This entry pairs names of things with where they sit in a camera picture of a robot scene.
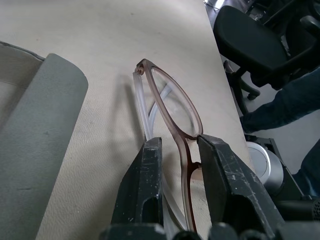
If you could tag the black office chair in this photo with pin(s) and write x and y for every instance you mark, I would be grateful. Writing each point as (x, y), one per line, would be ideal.
(257, 42)

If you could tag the person in blue jeans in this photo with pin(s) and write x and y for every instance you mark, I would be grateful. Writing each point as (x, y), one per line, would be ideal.
(287, 100)

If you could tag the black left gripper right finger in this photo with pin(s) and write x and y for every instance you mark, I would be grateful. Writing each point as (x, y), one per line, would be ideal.
(232, 180)

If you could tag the grey glasses case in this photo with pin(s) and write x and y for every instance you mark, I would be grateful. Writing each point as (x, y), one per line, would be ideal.
(35, 140)

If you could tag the silver round robot joint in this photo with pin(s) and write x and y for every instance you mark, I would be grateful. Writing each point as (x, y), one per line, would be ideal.
(262, 165)

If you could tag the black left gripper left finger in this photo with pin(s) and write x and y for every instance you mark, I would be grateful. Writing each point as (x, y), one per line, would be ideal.
(146, 180)

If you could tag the brown translucent eyeglasses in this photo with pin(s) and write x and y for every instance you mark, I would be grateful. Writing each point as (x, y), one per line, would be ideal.
(175, 115)

